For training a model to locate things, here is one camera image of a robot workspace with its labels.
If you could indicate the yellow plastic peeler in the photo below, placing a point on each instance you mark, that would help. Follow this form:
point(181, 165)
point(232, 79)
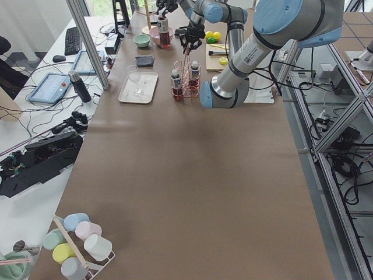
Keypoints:
point(222, 46)

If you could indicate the black computer mouse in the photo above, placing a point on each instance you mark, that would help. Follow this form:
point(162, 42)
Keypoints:
point(58, 58)

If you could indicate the white cup rack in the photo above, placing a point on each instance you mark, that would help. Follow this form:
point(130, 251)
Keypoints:
point(93, 268)

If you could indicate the blue teach pendant near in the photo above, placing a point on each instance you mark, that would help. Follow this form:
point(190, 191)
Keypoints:
point(51, 89)

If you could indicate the blue teach pendant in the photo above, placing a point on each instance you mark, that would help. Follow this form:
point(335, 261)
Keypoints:
point(82, 64)
point(51, 89)

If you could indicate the half lemon slice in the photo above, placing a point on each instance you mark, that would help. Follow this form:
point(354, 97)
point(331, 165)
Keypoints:
point(223, 60)

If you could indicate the dark grey folded cloth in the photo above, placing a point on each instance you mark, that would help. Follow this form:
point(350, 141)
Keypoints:
point(144, 61)

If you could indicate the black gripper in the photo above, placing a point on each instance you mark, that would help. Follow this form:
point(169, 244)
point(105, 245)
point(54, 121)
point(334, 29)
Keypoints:
point(168, 4)
point(194, 31)

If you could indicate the black thermos bottle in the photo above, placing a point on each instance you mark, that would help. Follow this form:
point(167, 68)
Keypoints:
point(79, 86)

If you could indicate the green lime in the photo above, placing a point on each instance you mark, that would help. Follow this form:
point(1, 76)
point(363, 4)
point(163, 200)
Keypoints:
point(211, 40)

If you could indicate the black keyboard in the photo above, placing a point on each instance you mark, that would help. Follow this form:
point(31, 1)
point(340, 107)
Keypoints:
point(72, 41)

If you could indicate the wooden cup tree stand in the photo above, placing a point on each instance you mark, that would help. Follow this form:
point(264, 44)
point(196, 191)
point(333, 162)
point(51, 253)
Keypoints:
point(147, 9)

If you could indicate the copper wire bottle basket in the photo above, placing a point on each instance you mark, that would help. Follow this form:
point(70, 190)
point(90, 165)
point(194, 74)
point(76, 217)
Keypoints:
point(183, 68)

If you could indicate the pink bowl with ice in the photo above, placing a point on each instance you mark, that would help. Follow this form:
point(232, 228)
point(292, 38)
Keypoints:
point(154, 34)

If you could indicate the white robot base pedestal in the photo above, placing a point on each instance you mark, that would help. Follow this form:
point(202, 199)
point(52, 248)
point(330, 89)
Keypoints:
point(260, 90)

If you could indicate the green cup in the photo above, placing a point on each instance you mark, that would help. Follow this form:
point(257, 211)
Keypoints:
point(53, 239)

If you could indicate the pink cup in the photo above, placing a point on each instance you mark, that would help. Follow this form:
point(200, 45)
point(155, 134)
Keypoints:
point(85, 229)

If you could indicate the tea bottle front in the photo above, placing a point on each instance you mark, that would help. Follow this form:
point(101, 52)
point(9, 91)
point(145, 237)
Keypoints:
point(176, 85)

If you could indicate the blue cup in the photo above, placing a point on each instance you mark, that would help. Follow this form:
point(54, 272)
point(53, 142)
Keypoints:
point(71, 221)

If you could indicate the blue teach pendant far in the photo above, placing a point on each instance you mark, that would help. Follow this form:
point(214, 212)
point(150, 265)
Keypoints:
point(82, 64)

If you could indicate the clear wine glass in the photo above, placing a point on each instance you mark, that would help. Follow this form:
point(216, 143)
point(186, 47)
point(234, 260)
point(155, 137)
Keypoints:
point(134, 76)

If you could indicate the aluminium frame post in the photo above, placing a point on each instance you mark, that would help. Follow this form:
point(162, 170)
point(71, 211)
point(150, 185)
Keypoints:
point(77, 14)

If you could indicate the tea bottle back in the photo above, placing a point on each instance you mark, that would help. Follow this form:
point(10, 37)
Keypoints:
point(194, 74)

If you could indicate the white cup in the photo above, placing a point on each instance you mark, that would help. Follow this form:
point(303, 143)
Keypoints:
point(98, 247)

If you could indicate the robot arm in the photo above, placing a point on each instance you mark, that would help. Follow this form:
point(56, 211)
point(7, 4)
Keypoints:
point(310, 23)
point(187, 6)

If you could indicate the grey cup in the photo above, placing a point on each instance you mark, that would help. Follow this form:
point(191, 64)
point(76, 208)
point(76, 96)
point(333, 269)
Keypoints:
point(72, 269)

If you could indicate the beige serving tray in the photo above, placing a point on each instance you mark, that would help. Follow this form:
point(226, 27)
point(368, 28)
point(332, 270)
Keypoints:
point(148, 82)

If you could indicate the yellow lemon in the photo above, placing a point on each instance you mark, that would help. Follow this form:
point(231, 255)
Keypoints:
point(217, 36)
point(208, 34)

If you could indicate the wooden cutting board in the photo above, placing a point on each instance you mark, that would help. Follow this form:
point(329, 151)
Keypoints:
point(212, 62)

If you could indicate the black handled knife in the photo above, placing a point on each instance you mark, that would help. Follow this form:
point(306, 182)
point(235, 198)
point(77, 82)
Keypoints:
point(211, 53)

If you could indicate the yellow cup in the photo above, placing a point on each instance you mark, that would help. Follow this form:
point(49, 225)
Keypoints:
point(62, 252)

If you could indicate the green bowl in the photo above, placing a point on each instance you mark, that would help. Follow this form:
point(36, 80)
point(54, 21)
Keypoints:
point(142, 40)

